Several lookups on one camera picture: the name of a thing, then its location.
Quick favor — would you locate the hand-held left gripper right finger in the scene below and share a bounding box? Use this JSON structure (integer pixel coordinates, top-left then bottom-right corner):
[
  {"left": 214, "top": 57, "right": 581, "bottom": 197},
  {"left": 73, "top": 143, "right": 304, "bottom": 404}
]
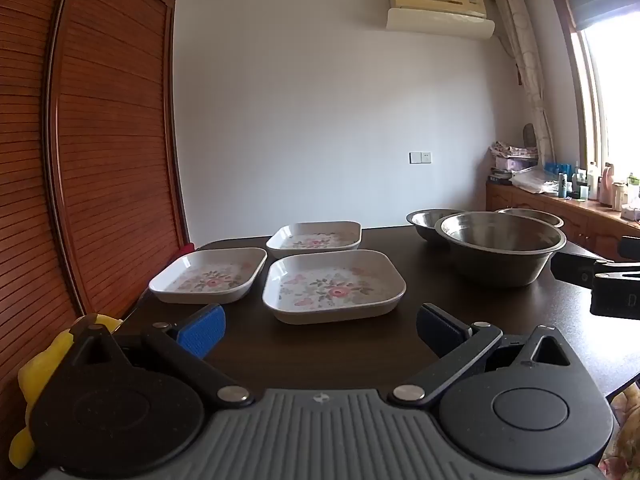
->
[{"left": 391, "top": 303, "right": 576, "bottom": 406}]

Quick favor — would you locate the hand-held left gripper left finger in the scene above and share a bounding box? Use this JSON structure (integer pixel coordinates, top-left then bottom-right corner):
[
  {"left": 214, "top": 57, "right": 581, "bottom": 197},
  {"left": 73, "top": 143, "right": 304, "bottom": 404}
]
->
[{"left": 69, "top": 304, "right": 255, "bottom": 407}]

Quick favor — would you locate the floral square plate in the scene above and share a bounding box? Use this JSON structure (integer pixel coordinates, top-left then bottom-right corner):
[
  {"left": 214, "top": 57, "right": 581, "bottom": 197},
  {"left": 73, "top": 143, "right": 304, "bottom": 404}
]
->
[
  {"left": 266, "top": 221, "right": 362, "bottom": 260},
  {"left": 262, "top": 250, "right": 407, "bottom": 325},
  {"left": 148, "top": 247, "right": 268, "bottom": 305}
]

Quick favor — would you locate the medium steel bowl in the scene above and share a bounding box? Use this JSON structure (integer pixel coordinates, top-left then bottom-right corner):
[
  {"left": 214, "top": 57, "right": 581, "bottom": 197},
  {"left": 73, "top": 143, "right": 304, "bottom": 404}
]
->
[{"left": 495, "top": 208, "right": 565, "bottom": 228}]

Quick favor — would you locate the large steel bowl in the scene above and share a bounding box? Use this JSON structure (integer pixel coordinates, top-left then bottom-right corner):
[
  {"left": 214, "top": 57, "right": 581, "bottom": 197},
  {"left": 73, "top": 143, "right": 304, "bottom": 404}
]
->
[{"left": 434, "top": 211, "right": 567, "bottom": 288}]

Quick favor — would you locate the small steel bowl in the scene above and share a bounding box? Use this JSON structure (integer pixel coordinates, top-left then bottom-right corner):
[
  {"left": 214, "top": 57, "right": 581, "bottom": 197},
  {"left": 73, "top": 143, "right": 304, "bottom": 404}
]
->
[{"left": 406, "top": 208, "right": 467, "bottom": 245}]

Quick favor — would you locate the wooden low cabinet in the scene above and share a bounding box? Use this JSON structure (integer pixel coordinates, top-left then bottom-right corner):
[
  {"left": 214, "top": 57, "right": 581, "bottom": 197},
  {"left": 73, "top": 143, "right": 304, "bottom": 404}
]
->
[{"left": 486, "top": 180, "right": 640, "bottom": 261}]

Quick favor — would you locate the clear plastic bag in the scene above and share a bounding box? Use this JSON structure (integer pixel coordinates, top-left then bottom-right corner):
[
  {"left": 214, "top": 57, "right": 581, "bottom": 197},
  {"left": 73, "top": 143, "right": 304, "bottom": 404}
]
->
[{"left": 510, "top": 165, "right": 561, "bottom": 195}]

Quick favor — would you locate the patterned floor cloth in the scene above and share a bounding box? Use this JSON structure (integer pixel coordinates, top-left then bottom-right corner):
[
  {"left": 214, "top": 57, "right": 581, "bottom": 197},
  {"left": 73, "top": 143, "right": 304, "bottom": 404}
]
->
[{"left": 600, "top": 390, "right": 640, "bottom": 480}]

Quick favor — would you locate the yellow plush toy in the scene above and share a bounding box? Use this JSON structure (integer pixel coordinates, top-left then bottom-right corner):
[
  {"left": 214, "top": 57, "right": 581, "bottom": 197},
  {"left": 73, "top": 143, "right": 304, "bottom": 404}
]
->
[{"left": 10, "top": 314, "right": 123, "bottom": 468}]

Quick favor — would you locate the patterned cream curtain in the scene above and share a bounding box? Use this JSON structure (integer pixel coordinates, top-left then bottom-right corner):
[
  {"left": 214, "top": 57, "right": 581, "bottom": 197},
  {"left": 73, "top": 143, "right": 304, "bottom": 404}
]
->
[{"left": 494, "top": 0, "right": 553, "bottom": 166}]

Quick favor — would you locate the wooden slatted wardrobe door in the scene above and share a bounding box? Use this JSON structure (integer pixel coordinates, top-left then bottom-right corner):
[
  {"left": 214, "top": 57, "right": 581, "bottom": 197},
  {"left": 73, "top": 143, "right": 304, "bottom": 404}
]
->
[
  {"left": 47, "top": 0, "right": 191, "bottom": 321},
  {"left": 0, "top": 0, "right": 68, "bottom": 411}
]

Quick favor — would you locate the window with wooden frame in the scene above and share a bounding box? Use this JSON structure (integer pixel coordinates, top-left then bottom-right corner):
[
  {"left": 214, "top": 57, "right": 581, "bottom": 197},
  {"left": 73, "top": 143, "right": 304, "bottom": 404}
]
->
[{"left": 545, "top": 0, "right": 640, "bottom": 176}]

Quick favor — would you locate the wall air conditioner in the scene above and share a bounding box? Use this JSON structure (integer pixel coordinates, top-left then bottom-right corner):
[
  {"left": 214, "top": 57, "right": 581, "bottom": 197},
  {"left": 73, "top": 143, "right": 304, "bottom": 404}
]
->
[{"left": 387, "top": 6, "right": 496, "bottom": 41}]

